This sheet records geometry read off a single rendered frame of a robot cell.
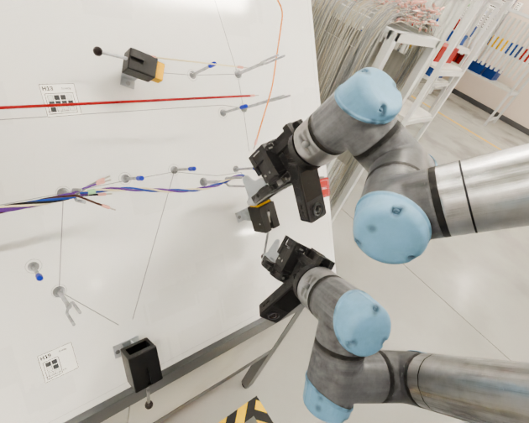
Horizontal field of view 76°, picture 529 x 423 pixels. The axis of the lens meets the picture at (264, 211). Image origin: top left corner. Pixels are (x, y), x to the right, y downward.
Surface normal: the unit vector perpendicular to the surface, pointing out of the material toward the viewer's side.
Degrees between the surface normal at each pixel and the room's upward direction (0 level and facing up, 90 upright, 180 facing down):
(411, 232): 90
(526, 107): 90
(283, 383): 0
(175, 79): 52
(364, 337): 58
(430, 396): 101
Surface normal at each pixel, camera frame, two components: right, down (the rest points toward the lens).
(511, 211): -0.33, 0.59
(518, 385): -0.84, -0.53
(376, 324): 0.35, 0.19
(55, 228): 0.63, 0.07
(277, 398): 0.29, -0.72
